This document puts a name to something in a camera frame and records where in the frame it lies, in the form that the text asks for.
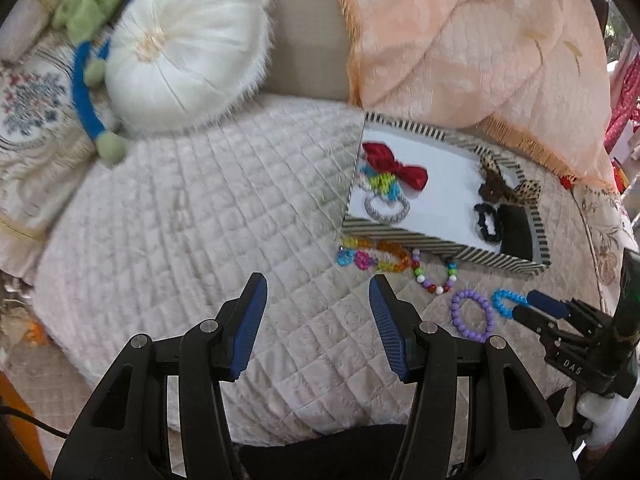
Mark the cream quilted mattress cover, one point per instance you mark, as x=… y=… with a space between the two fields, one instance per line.
x=55 y=385

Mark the black white striped box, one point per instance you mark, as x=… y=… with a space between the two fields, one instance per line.
x=450 y=200

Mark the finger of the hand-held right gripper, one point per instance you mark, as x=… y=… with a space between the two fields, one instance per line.
x=535 y=322
x=547 y=304

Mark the cream floral bedsheet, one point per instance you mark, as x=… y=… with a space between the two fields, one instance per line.
x=605 y=240

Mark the leopard print bow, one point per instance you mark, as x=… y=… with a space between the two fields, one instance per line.
x=492 y=187

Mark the black scrunchie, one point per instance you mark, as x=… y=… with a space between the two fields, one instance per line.
x=482 y=225

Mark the small red object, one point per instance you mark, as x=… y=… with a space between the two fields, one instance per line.
x=567 y=181

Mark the beige patchwork pillow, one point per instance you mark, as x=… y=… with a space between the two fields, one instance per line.
x=25 y=20

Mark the peach fringed quilted blanket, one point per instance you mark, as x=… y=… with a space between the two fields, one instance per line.
x=475 y=50

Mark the pink polka dot fabric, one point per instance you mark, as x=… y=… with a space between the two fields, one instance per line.
x=622 y=115

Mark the red fabric bow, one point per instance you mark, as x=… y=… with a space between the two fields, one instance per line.
x=410 y=172

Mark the green blue plush toy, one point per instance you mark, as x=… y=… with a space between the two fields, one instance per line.
x=95 y=5

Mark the round white cushion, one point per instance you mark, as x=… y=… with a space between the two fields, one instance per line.
x=185 y=50

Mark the orange fabric flower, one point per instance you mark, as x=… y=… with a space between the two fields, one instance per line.
x=37 y=332

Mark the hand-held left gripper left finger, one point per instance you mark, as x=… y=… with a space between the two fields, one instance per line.
x=250 y=327

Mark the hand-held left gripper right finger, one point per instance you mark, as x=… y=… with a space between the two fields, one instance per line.
x=387 y=330

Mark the floral embroidered pillow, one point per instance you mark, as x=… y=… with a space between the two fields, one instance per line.
x=35 y=125

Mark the person's right forearm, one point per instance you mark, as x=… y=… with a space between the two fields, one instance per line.
x=600 y=425

